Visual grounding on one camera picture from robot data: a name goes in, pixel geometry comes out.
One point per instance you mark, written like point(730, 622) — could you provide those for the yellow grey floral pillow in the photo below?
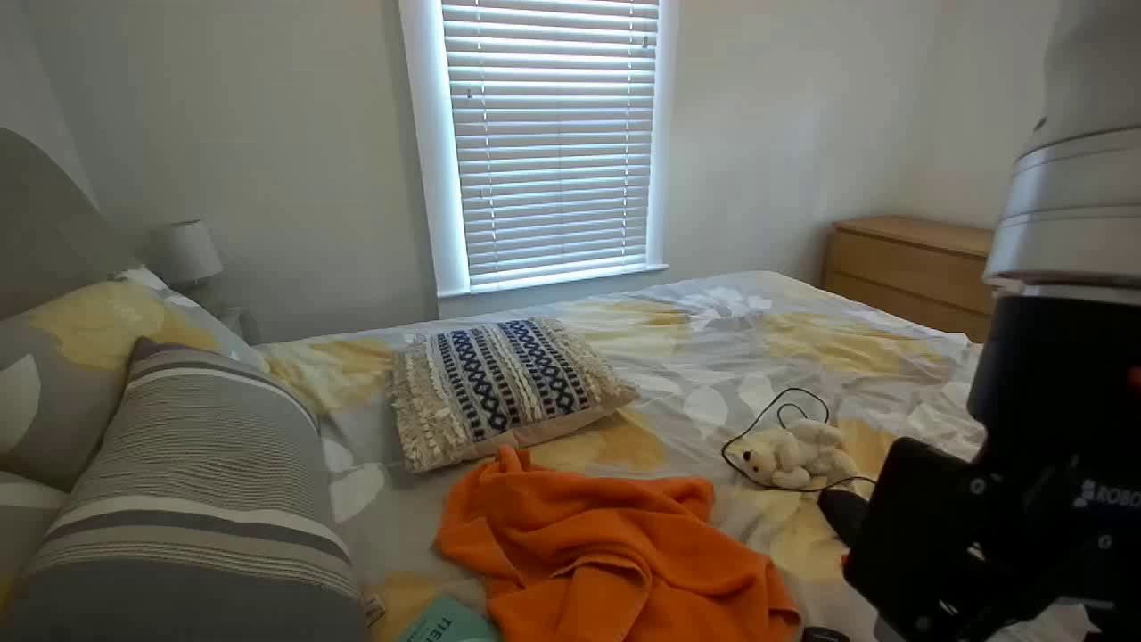
point(85, 342)

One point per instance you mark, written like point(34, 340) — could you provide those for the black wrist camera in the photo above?
point(949, 546)

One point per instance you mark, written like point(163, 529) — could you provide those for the grey striped pillow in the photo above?
point(202, 500)

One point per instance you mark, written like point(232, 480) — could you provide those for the grey headboard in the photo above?
point(48, 225)

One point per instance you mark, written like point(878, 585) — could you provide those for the orange cloth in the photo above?
point(609, 546)

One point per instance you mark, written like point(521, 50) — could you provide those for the grey bedside lamp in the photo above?
point(185, 251)

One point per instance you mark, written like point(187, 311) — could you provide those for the white crumpled cloth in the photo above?
point(788, 453)

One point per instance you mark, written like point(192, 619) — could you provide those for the blue white patterned pillow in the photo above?
point(506, 385)

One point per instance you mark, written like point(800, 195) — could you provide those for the wooden dresser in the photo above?
point(910, 267)

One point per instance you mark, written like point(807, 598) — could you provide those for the white window frame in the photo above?
point(424, 143)

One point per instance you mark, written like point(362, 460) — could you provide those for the floral yellow grey bedspread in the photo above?
point(735, 342)

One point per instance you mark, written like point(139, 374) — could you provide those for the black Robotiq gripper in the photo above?
point(1071, 378)

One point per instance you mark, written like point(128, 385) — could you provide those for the white window blinds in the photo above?
point(555, 131)

